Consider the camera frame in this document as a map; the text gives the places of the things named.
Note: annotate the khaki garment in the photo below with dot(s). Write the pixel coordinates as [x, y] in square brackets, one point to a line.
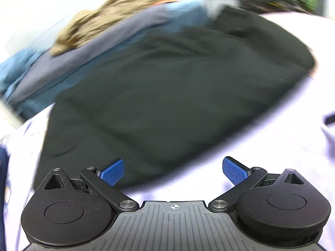
[110, 13]

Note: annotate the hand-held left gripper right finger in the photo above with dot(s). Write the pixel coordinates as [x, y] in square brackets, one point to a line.
[234, 172]

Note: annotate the black garment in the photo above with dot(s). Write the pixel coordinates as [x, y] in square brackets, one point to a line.
[170, 96]

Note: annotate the blue denim cloth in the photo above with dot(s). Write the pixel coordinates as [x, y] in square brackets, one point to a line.
[183, 15]

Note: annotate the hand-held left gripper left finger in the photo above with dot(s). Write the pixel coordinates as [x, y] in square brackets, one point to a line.
[113, 173]

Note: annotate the dark blue cloth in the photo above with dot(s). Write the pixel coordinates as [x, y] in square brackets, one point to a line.
[2, 177]

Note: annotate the grey cloth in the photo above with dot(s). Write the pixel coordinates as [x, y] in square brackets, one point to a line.
[78, 57]

